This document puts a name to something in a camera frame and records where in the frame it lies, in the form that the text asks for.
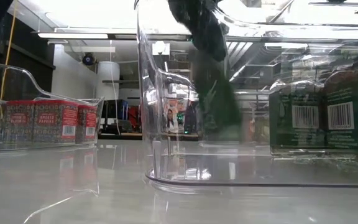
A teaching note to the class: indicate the large clear plastic bin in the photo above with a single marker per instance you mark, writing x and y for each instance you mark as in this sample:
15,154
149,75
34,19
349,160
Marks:
157,161

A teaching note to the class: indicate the black overhead bracket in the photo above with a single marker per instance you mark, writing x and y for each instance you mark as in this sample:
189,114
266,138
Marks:
337,3

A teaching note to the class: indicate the colourful printed poster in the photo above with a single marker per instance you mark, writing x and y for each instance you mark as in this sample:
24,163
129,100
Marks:
170,118

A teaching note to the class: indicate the red smoked paprika tin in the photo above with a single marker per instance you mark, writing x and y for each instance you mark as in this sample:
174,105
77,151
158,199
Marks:
19,121
54,121
89,121

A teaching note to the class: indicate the dark green spice tin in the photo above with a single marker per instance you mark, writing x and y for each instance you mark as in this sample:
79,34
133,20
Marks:
340,133
222,105
281,130

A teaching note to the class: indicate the white cylindrical tank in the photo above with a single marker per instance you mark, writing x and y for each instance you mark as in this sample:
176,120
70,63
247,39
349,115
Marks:
110,74

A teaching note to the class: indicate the black round ceiling speaker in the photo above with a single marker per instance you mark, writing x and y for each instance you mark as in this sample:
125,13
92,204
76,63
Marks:
88,59

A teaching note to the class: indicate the white square lamp fixture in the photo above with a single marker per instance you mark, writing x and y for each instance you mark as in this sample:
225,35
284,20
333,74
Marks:
160,47

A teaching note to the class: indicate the white slatted ceiling vent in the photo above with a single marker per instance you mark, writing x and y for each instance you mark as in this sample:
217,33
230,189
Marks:
244,59

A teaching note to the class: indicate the grey wall shelf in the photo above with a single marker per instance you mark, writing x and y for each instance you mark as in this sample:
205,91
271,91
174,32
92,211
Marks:
123,81

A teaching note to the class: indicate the long ceiling light fixture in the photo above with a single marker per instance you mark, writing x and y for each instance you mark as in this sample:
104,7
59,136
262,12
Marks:
73,35

